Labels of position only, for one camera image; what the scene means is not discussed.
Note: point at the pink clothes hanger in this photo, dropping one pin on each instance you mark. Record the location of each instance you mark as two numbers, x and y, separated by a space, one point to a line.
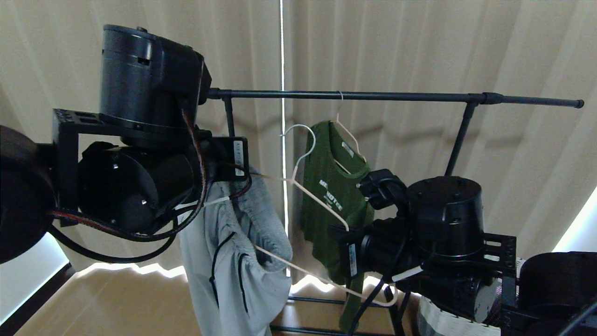
322 203
347 133

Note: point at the pale grey shorts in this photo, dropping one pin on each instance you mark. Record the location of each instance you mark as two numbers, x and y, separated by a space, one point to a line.
224 280

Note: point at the white laundry basket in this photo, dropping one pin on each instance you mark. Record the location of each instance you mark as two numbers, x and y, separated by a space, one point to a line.
447 322

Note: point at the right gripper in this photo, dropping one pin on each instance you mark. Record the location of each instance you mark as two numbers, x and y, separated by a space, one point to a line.
382 252

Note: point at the green shirt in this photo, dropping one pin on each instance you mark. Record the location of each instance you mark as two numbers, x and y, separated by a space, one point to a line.
326 196

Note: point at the black clothes rack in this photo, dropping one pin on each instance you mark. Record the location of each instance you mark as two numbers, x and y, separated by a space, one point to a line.
396 96

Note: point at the beige curtain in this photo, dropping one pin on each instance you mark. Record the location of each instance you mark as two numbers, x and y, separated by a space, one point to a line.
419 46

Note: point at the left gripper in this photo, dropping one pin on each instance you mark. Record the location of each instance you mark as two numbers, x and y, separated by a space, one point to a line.
228 158

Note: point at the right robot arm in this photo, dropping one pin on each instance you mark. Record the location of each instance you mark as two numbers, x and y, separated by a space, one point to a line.
447 214

